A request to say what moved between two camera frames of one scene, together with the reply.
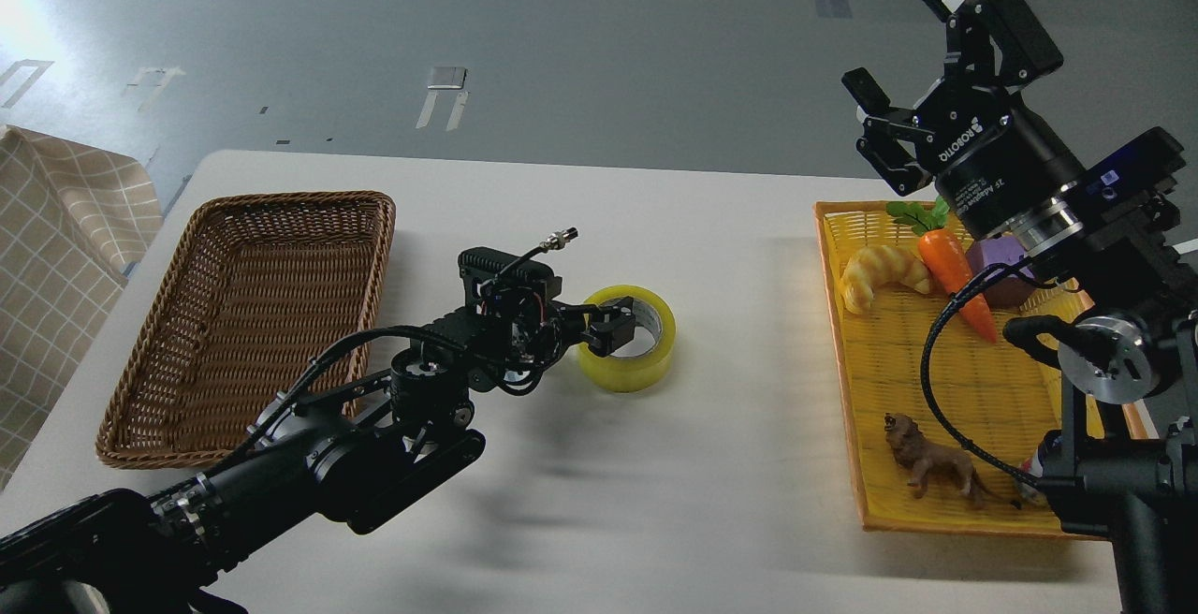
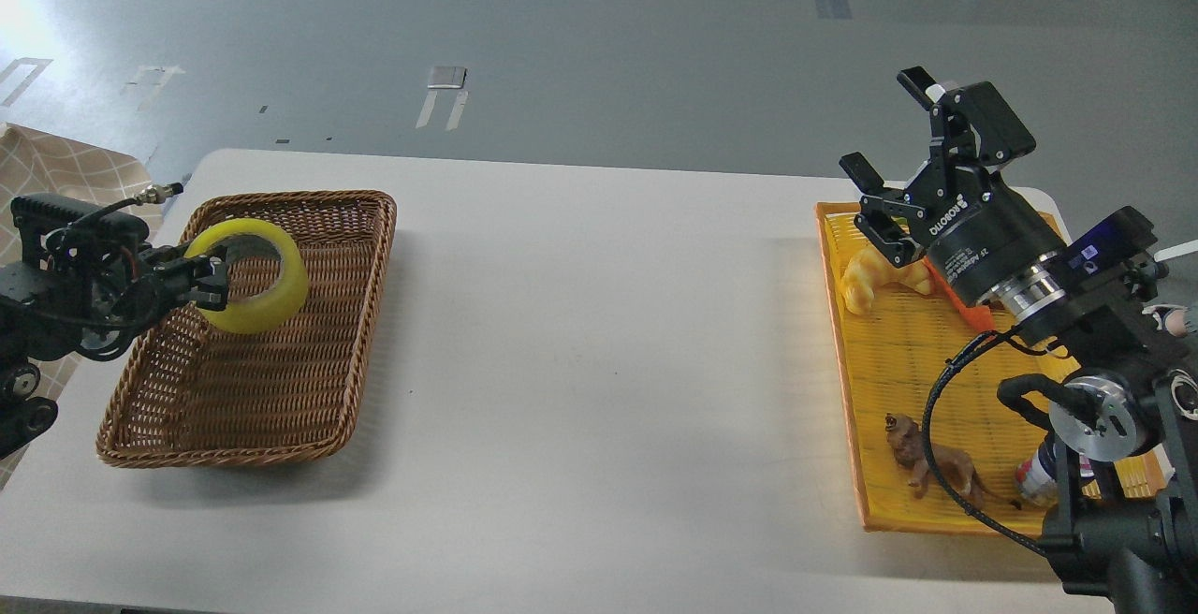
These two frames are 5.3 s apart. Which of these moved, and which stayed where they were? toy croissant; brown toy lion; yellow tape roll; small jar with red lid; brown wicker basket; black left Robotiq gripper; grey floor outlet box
Moved: black left Robotiq gripper; yellow tape roll
Stayed: brown wicker basket; grey floor outlet box; small jar with red lid; brown toy lion; toy croissant
